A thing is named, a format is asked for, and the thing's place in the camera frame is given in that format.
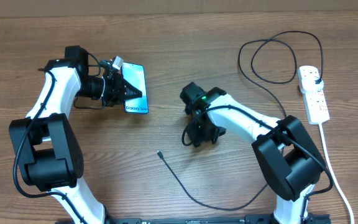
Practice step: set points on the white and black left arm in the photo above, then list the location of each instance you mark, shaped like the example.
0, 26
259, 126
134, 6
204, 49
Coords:
48, 158

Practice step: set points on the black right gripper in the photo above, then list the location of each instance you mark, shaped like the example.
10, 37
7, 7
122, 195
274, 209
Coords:
200, 139

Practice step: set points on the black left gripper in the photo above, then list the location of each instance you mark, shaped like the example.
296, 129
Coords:
119, 84

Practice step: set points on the blue Galaxy smartphone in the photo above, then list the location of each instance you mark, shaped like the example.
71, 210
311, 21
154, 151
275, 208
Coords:
137, 105

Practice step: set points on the white power extension strip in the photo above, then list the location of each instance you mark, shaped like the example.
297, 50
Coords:
315, 103

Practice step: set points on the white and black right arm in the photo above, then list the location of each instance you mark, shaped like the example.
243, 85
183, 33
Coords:
288, 158

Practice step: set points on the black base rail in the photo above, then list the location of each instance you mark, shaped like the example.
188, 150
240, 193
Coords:
197, 220

